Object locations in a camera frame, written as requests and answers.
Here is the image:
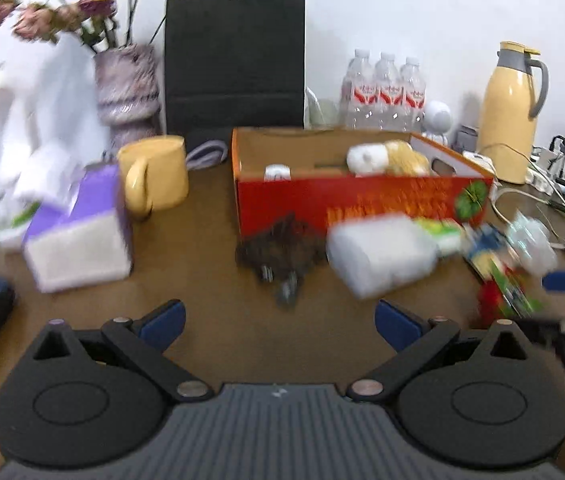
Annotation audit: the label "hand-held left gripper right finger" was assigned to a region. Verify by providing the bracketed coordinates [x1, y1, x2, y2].
[347, 299, 544, 404]

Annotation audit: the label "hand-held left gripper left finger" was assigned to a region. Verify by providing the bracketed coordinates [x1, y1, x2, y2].
[31, 299, 214, 403]

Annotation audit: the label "white plastic bottle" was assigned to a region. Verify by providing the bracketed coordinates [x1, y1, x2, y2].
[327, 214, 466, 300]

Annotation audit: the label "red green crinkled wrapper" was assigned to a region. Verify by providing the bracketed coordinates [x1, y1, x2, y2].
[463, 224, 546, 323]

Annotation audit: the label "orange cardboard box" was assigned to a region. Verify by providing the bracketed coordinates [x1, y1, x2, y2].
[231, 127, 494, 241]

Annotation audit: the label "black earphones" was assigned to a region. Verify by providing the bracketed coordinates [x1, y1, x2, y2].
[235, 212, 329, 308]

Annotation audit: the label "crumpled clear plastic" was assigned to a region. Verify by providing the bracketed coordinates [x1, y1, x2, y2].
[505, 212, 558, 275]

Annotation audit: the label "purple tissue box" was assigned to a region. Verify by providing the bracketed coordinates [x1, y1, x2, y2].
[12, 145, 134, 294]

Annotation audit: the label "white power strip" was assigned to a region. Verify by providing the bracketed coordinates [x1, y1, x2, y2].
[527, 135, 565, 197]

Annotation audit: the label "yellow mug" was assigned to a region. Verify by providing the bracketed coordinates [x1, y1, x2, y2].
[117, 135, 189, 221]

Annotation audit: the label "white charger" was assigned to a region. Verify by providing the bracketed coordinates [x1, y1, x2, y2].
[463, 150, 499, 177]

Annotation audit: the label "white yellow plush toy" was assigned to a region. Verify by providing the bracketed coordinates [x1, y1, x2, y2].
[347, 140, 431, 177]

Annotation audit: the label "yellow thermos jug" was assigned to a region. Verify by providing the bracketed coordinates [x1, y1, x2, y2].
[477, 41, 550, 184]

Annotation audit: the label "small grey box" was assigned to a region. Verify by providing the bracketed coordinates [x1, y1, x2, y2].
[455, 125, 481, 154]

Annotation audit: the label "white robot figurine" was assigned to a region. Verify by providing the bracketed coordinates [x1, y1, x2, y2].
[423, 101, 454, 147]

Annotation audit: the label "clear glass cup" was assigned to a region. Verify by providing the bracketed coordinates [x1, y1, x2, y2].
[305, 89, 341, 130]

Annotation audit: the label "clear water bottle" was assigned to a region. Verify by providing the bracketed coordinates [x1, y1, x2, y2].
[341, 49, 376, 131]
[401, 57, 427, 131]
[373, 52, 404, 131]

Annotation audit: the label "purple mottled vase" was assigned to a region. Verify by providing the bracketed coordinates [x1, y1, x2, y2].
[93, 44, 161, 149]

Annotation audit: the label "black paper bag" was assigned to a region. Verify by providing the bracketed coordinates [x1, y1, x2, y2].
[150, 0, 307, 150]

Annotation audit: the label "white cable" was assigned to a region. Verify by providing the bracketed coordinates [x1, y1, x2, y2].
[491, 184, 565, 252]

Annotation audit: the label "purple cable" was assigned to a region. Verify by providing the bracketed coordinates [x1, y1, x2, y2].
[185, 140, 228, 171]

